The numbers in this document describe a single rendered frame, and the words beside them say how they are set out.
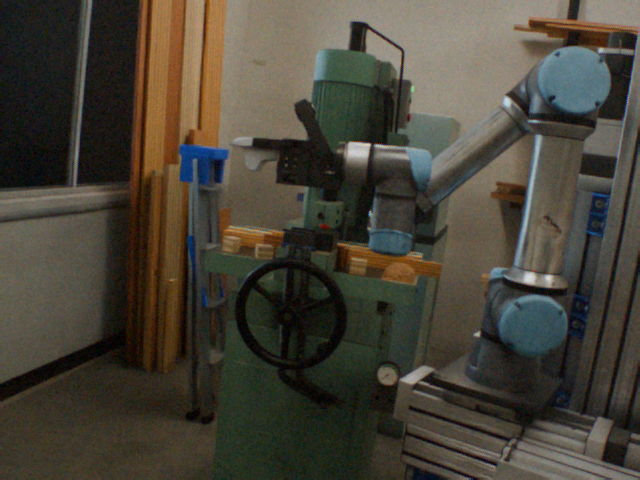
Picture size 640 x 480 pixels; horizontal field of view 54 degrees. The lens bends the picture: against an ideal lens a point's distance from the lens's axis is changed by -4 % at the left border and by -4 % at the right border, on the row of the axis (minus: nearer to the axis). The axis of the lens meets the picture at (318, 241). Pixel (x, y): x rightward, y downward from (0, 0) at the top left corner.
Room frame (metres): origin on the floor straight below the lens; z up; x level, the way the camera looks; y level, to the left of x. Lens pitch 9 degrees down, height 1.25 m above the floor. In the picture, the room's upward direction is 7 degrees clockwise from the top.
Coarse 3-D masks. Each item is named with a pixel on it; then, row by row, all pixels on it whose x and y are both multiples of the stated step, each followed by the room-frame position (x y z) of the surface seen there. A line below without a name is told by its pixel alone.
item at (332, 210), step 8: (320, 200) 1.94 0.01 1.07; (320, 208) 1.87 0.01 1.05; (328, 208) 1.87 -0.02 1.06; (336, 208) 1.86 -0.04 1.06; (312, 216) 1.87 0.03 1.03; (328, 216) 1.86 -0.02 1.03; (336, 216) 1.87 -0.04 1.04; (312, 224) 1.87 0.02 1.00; (328, 224) 1.86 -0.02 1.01; (336, 224) 1.89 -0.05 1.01
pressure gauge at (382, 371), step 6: (378, 366) 1.67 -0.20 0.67; (384, 366) 1.65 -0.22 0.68; (390, 366) 1.64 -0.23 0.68; (396, 366) 1.65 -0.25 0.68; (378, 372) 1.65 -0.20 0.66; (384, 372) 1.65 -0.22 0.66; (390, 372) 1.64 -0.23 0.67; (396, 372) 1.64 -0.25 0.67; (378, 378) 1.65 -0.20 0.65; (384, 378) 1.65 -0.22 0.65; (390, 378) 1.64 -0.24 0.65; (396, 378) 1.64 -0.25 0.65; (384, 384) 1.64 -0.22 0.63; (390, 384) 1.64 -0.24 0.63
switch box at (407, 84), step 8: (408, 80) 2.15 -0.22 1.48; (392, 88) 2.16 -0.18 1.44; (408, 88) 2.15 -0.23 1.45; (392, 96) 2.16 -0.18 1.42; (400, 96) 2.16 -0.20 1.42; (408, 96) 2.15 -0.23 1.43; (408, 104) 2.16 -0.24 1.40; (400, 112) 2.15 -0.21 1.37; (408, 112) 2.21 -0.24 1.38; (400, 120) 2.15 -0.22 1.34; (400, 128) 2.17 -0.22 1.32
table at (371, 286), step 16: (208, 256) 1.81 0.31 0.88; (224, 256) 1.80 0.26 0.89; (240, 256) 1.79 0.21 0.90; (224, 272) 1.80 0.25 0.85; (240, 272) 1.79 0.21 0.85; (272, 272) 1.77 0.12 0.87; (336, 272) 1.74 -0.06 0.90; (368, 272) 1.79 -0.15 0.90; (272, 288) 1.67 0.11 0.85; (320, 288) 1.65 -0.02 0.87; (352, 288) 1.73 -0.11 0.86; (368, 288) 1.72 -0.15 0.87; (384, 288) 1.72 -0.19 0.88; (400, 288) 1.71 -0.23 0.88; (416, 288) 1.79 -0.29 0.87; (400, 304) 1.71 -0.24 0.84
